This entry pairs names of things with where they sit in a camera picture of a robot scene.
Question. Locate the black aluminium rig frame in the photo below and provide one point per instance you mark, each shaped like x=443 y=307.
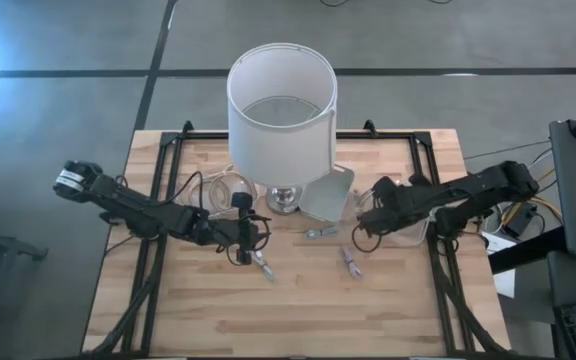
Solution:
x=203 y=135

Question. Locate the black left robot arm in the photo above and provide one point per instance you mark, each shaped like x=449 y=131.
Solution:
x=133 y=210

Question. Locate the silver lamp with white shade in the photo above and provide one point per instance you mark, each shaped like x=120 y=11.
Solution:
x=278 y=150

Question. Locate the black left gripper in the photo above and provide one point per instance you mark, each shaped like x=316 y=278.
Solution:
x=243 y=230

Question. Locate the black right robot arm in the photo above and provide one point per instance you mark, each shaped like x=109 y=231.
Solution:
x=468 y=192

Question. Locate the white paper sheet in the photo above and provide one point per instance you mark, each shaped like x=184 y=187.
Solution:
x=505 y=285

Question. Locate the black power adapter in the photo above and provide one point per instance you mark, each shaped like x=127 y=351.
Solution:
x=520 y=220

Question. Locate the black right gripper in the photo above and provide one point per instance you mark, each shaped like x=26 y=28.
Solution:
x=388 y=205

